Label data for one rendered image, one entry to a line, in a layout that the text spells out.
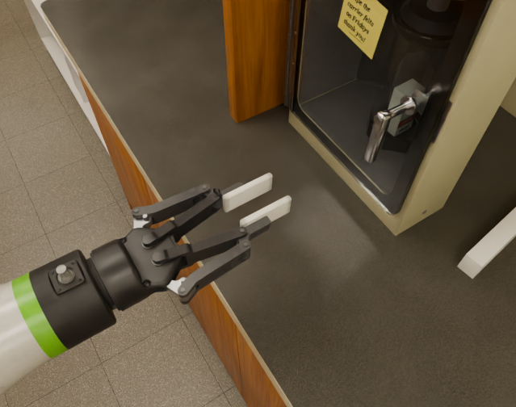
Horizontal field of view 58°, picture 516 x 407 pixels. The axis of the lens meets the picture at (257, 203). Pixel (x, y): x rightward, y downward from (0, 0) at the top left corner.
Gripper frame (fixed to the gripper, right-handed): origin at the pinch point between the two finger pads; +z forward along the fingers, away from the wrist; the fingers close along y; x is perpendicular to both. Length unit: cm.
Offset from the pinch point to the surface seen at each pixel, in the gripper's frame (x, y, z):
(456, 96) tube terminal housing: -10.6, -5.5, 23.6
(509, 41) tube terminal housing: -16.3, -5.7, 28.6
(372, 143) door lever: -1.7, -0.8, 17.4
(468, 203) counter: 19.7, -8.6, 39.4
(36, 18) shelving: 101, 216, 4
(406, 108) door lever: -6.2, -1.2, 21.5
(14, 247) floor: 117, 99, -48
